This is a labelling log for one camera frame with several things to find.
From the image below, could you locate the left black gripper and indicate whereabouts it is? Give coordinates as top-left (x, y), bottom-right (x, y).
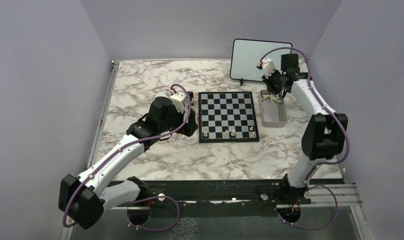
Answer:
top-left (159, 103), bottom-right (198, 137)

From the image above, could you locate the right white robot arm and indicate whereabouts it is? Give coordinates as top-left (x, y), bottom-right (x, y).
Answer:
top-left (257, 53), bottom-right (349, 204)

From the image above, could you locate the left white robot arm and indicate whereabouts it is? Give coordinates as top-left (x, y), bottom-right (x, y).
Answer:
top-left (58, 93), bottom-right (198, 229)

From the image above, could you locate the white chess pieces pile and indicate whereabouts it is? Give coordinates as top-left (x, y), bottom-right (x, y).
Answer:
top-left (261, 93), bottom-right (283, 104)

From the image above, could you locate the lilac tin tray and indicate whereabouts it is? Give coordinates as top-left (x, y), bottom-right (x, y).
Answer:
top-left (259, 90), bottom-right (288, 128)

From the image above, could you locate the black white chessboard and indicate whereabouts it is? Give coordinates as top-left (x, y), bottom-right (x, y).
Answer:
top-left (198, 91), bottom-right (260, 144)

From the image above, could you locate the small whiteboard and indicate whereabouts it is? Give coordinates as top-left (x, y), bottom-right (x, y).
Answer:
top-left (230, 38), bottom-right (293, 82)

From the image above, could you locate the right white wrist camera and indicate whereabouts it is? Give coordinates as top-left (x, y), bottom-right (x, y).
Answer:
top-left (256, 57), bottom-right (277, 79)

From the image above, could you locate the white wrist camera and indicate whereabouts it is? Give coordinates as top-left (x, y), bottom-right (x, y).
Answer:
top-left (256, 57), bottom-right (277, 79)
top-left (169, 91), bottom-right (188, 114)

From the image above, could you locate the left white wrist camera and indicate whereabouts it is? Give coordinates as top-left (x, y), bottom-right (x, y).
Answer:
top-left (169, 91), bottom-right (188, 114)

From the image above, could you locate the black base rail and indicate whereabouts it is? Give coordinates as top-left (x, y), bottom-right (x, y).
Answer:
top-left (81, 178), bottom-right (361, 220)

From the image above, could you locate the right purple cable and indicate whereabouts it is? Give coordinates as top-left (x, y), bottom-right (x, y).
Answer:
top-left (258, 46), bottom-right (351, 232)

